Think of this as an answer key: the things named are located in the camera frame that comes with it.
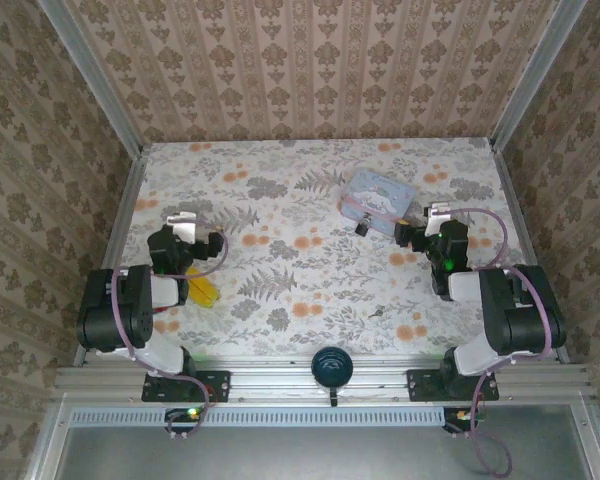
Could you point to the black padlock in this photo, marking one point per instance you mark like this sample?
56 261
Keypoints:
362 227

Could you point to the light blue cartoon tin box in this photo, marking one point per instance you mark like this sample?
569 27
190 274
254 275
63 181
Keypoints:
380 192

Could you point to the small silver key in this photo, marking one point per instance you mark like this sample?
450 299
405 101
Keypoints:
376 313

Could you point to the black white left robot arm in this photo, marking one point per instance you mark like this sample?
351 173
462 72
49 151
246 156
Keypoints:
130 310

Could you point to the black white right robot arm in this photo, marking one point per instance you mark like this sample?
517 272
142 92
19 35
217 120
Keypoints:
520 320

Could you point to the colourful small toy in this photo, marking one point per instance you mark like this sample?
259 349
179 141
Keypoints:
162 310

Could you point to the left controller board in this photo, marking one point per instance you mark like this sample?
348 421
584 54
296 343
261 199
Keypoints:
185 415

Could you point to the controller board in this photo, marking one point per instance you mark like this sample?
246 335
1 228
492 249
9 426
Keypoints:
185 415
460 417

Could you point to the floral table cover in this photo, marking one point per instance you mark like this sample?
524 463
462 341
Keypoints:
280 175

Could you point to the dark blue round dome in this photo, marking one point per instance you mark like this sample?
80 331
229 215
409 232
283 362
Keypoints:
331 366

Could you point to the right controller board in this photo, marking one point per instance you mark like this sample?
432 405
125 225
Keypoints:
460 417

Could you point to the grey metal sheet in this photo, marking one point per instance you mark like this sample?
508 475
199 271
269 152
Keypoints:
305 455

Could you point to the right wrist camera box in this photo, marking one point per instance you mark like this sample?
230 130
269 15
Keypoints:
403 235

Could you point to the aluminium left table rail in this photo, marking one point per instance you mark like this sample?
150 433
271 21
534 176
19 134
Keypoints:
125 200

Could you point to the aluminium table rail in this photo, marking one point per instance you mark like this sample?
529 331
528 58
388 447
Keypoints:
512 200
125 200

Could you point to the aluminium right table rail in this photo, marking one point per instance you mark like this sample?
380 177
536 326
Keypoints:
512 200

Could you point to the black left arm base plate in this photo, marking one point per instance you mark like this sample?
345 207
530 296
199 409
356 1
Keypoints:
215 385

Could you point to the aluminium front frame rail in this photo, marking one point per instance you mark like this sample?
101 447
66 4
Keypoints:
270 385

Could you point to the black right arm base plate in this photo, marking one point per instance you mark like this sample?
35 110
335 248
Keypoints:
422 385

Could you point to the aluminium left corner post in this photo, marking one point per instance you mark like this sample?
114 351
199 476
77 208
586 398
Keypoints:
90 75

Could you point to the aluminium corner post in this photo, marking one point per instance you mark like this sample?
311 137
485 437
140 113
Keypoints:
535 75
90 75

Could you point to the aluminium right corner post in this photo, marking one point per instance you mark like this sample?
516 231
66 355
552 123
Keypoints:
535 75

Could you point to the aluminium lower left rail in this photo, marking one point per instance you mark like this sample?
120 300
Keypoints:
50 440

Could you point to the aluminium lower right rail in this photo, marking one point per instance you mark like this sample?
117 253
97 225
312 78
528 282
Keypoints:
592 440

